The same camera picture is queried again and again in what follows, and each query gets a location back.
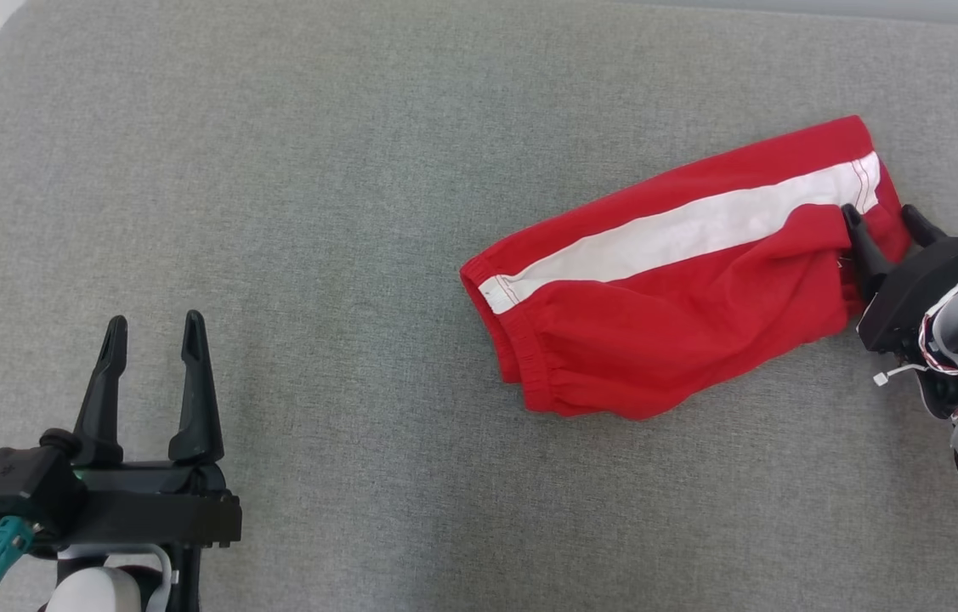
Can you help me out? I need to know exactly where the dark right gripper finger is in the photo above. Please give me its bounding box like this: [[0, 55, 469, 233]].
[[901, 204, 949, 249], [841, 204, 896, 298]]

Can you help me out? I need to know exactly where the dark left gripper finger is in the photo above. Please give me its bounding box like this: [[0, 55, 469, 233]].
[[168, 310, 225, 464], [72, 315, 128, 467]]

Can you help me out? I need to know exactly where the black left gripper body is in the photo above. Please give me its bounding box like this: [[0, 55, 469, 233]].
[[62, 463, 243, 549]]

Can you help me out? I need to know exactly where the red shorts white side stripe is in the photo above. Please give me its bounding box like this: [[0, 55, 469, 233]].
[[460, 116, 913, 421]]

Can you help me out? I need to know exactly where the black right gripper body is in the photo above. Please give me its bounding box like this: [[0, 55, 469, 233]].
[[857, 236, 958, 354]]

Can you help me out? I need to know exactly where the red white twisted wire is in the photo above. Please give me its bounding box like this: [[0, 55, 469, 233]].
[[874, 268, 958, 417]]

